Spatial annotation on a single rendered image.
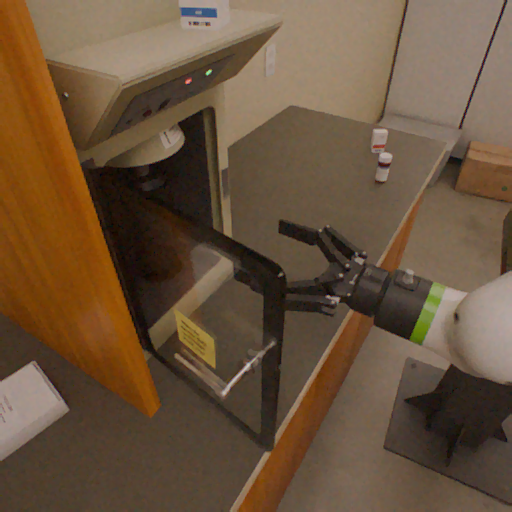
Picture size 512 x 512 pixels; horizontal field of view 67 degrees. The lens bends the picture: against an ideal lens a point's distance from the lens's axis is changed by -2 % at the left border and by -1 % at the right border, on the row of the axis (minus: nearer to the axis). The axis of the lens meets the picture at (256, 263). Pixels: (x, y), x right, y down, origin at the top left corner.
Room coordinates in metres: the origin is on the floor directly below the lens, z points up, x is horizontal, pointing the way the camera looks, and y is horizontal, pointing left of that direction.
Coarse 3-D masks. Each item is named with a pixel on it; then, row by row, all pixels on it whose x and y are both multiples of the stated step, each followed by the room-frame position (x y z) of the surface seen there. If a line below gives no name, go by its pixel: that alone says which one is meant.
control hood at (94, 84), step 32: (160, 32) 0.55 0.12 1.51; (192, 32) 0.55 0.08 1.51; (224, 32) 0.55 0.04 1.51; (256, 32) 0.59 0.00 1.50; (64, 64) 0.43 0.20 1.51; (96, 64) 0.42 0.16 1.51; (128, 64) 0.42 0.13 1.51; (160, 64) 0.43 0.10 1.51; (192, 64) 0.49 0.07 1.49; (64, 96) 0.43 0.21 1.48; (96, 96) 0.40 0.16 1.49; (128, 96) 0.41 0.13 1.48; (192, 96) 0.60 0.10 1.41; (96, 128) 0.42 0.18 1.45
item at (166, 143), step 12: (168, 132) 0.62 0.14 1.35; (180, 132) 0.66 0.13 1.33; (144, 144) 0.58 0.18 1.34; (156, 144) 0.59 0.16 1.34; (168, 144) 0.61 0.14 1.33; (180, 144) 0.63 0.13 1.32; (120, 156) 0.57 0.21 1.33; (132, 156) 0.57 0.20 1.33; (144, 156) 0.58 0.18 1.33; (156, 156) 0.58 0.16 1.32; (168, 156) 0.60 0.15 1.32
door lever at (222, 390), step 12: (180, 360) 0.28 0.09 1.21; (192, 360) 0.28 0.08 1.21; (240, 360) 0.28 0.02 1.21; (192, 372) 0.26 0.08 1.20; (204, 372) 0.26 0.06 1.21; (240, 372) 0.26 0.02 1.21; (252, 372) 0.26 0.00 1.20; (204, 384) 0.25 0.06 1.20; (216, 384) 0.24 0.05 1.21; (228, 384) 0.24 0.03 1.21; (216, 396) 0.23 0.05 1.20; (228, 396) 0.23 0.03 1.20
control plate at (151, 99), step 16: (224, 64) 0.58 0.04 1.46; (176, 80) 0.48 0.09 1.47; (192, 80) 0.53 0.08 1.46; (208, 80) 0.59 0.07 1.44; (144, 96) 0.44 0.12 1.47; (160, 96) 0.48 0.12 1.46; (176, 96) 0.53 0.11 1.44; (128, 112) 0.44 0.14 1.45; (144, 112) 0.48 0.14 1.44; (128, 128) 0.48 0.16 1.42
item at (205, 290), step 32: (128, 192) 0.39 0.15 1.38; (128, 224) 0.40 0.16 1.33; (160, 224) 0.35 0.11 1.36; (192, 224) 0.32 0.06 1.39; (128, 256) 0.42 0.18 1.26; (160, 256) 0.36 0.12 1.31; (192, 256) 0.32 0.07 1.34; (224, 256) 0.29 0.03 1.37; (256, 256) 0.27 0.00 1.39; (160, 288) 0.37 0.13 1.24; (192, 288) 0.33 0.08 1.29; (224, 288) 0.29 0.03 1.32; (256, 288) 0.26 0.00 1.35; (160, 320) 0.39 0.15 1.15; (192, 320) 0.33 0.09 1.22; (224, 320) 0.29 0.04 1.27; (256, 320) 0.26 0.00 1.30; (160, 352) 0.41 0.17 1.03; (192, 352) 0.34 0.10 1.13; (224, 352) 0.30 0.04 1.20; (256, 352) 0.26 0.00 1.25; (192, 384) 0.36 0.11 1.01; (256, 384) 0.26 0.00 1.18; (224, 416) 0.31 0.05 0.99; (256, 416) 0.26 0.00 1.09
